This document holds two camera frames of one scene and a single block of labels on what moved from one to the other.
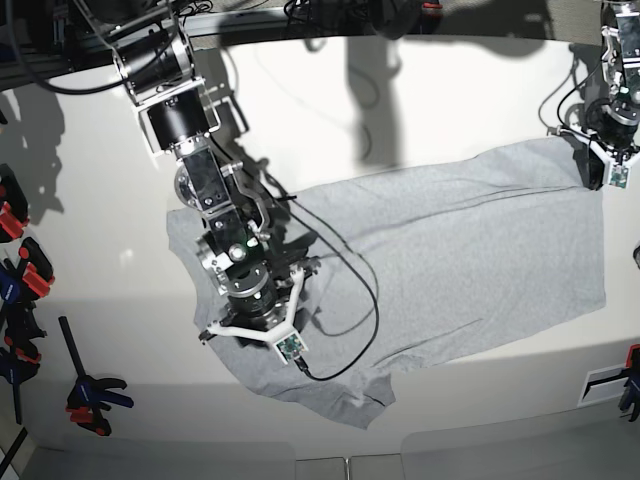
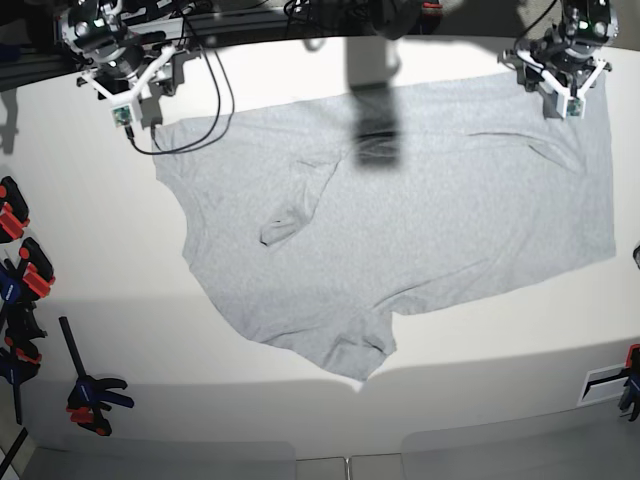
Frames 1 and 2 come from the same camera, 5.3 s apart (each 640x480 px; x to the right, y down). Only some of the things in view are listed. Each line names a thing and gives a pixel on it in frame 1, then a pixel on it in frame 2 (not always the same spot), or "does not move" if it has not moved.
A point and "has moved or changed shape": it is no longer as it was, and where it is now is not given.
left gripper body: x=257 y=302 → x=115 y=66
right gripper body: x=613 y=122 → x=568 y=68
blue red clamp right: x=630 y=395 does not move
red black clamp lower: x=38 y=275 does not move
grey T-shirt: x=415 y=259 has moved or changed shape
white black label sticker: x=604 y=384 does not move
